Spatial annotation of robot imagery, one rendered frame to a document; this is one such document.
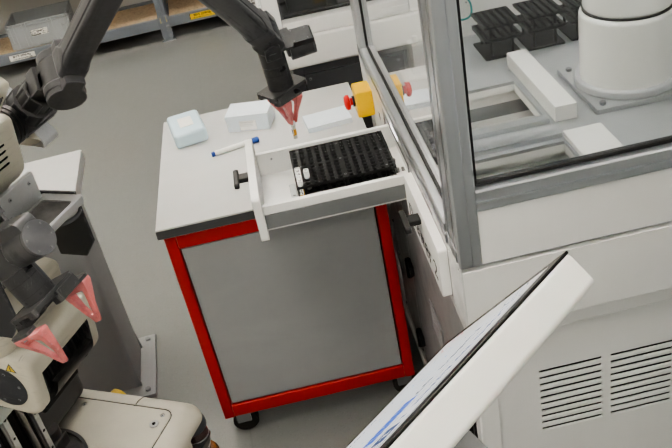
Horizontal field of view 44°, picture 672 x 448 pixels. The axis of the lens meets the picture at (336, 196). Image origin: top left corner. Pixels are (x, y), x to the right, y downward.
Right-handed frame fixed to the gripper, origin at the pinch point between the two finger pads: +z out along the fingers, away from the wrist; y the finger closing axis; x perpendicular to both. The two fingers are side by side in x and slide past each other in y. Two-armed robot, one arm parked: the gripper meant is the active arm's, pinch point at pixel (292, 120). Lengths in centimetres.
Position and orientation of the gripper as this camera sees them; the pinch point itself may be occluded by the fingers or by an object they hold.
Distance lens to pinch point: 193.8
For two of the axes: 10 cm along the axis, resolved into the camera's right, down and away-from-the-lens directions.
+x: -6.7, -2.8, 6.9
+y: 7.0, -5.4, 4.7
